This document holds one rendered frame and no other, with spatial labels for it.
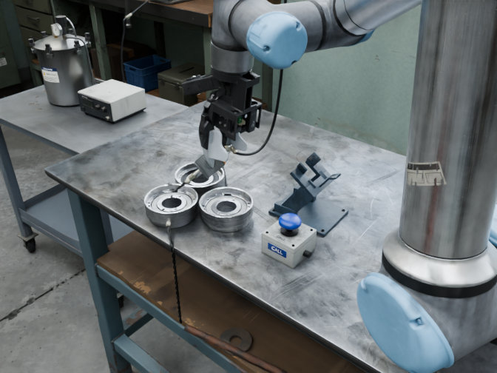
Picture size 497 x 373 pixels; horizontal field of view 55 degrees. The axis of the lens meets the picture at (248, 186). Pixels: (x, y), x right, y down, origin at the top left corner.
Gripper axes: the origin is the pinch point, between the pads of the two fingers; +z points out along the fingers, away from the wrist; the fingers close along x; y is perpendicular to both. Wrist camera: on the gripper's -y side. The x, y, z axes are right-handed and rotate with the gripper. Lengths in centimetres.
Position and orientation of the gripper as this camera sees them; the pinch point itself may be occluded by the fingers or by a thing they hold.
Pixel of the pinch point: (216, 156)
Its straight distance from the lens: 97.0
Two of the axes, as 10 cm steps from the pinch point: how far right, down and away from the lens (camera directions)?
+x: 6.5, -4.1, 6.4
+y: 7.5, 4.6, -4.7
